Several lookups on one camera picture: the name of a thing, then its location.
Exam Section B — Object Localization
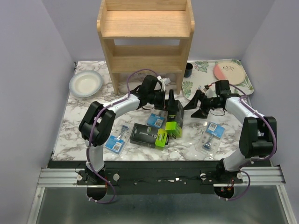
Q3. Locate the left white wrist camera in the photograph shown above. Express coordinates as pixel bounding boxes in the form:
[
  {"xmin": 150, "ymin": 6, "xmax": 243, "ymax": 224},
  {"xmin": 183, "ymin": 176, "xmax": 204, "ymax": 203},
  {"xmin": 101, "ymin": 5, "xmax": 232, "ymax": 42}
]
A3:
[{"xmin": 157, "ymin": 76, "xmax": 171, "ymax": 91}]

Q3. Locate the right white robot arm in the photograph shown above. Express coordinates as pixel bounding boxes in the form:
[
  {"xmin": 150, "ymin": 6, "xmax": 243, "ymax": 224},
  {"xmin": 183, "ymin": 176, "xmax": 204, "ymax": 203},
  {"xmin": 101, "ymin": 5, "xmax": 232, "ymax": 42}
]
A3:
[{"xmin": 184, "ymin": 80, "xmax": 277, "ymax": 183}]

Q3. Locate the pink white plate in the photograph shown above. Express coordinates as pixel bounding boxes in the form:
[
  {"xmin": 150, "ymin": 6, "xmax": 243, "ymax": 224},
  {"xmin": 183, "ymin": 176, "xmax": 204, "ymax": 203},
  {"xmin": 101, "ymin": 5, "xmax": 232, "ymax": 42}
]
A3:
[{"xmin": 213, "ymin": 61, "xmax": 246, "ymax": 85}]

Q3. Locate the white blue-rimmed bowl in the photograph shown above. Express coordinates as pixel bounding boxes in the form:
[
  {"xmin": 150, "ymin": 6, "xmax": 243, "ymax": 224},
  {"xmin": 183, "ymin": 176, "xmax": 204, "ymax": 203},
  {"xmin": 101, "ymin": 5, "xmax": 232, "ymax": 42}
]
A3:
[{"xmin": 69, "ymin": 70, "xmax": 104, "ymax": 98}]

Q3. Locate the wooden two-tier shelf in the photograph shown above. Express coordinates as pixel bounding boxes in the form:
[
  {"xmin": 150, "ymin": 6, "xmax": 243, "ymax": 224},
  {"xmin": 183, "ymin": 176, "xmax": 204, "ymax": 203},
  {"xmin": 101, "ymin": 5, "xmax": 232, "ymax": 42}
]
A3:
[{"xmin": 96, "ymin": 0, "xmax": 195, "ymax": 94}]

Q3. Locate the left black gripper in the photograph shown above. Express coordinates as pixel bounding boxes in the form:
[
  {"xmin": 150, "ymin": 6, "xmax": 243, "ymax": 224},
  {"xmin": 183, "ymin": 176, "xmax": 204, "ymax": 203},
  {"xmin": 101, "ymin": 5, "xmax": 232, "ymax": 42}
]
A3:
[{"xmin": 148, "ymin": 90, "xmax": 179, "ymax": 112}]

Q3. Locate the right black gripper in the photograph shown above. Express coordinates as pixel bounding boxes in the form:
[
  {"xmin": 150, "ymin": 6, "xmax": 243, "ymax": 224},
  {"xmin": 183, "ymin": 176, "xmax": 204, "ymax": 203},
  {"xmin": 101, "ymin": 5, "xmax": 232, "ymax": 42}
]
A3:
[{"xmin": 183, "ymin": 89, "xmax": 221, "ymax": 119}]

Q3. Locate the aluminium rail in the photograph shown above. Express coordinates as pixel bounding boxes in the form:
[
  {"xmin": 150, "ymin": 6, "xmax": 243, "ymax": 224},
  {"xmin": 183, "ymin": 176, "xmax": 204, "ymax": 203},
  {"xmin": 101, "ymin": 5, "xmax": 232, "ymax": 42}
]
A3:
[{"xmin": 37, "ymin": 167, "xmax": 286, "ymax": 188}]

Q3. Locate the blue razor blister pack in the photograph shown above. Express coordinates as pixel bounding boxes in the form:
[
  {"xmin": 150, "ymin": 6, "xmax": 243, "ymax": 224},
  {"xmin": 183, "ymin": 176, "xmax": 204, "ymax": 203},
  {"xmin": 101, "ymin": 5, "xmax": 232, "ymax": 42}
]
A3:
[
  {"xmin": 197, "ymin": 122, "xmax": 225, "ymax": 158},
  {"xmin": 104, "ymin": 119, "xmax": 133, "ymax": 154},
  {"xmin": 146, "ymin": 112, "xmax": 166, "ymax": 128}
]

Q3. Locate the black green razor box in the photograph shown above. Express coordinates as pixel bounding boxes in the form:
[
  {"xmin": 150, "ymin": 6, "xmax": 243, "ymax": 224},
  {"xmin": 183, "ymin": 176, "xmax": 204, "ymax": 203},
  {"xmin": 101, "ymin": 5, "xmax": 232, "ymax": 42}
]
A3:
[
  {"xmin": 130, "ymin": 123, "xmax": 169, "ymax": 150},
  {"xmin": 165, "ymin": 100, "xmax": 184, "ymax": 139}
]

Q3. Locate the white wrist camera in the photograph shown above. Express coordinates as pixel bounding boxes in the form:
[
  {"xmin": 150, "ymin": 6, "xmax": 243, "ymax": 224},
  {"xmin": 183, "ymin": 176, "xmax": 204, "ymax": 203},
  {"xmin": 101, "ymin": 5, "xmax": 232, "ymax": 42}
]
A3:
[
  {"xmin": 157, "ymin": 76, "xmax": 171, "ymax": 91},
  {"xmin": 202, "ymin": 84, "xmax": 215, "ymax": 98}
]

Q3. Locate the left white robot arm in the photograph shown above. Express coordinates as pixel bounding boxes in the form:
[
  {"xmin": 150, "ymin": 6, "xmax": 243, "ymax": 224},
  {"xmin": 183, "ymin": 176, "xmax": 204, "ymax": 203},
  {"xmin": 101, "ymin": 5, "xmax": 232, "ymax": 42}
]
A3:
[{"xmin": 78, "ymin": 75, "xmax": 179, "ymax": 184}]

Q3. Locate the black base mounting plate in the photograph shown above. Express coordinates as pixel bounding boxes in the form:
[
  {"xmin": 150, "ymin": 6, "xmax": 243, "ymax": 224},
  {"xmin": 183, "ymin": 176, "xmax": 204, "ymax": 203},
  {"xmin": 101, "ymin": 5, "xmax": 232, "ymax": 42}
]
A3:
[{"xmin": 44, "ymin": 161, "xmax": 274, "ymax": 200}]

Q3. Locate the dark blue cup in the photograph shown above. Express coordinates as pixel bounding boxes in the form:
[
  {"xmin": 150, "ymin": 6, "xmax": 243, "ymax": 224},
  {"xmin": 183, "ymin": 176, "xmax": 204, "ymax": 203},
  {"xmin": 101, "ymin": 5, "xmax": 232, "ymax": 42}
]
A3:
[{"xmin": 184, "ymin": 63, "xmax": 193, "ymax": 78}]

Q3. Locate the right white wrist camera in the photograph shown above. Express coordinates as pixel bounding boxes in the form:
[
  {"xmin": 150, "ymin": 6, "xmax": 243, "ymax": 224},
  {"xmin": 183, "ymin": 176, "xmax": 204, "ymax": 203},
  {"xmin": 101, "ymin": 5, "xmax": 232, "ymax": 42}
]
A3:
[{"xmin": 202, "ymin": 84, "xmax": 215, "ymax": 98}]

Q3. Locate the floral serving tray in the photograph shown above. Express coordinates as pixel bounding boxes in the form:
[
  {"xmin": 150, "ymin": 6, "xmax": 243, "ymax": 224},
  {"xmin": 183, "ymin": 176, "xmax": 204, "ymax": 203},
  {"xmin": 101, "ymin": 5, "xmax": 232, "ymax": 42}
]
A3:
[{"xmin": 182, "ymin": 59, "xmax": 254, "ymax": 100}]

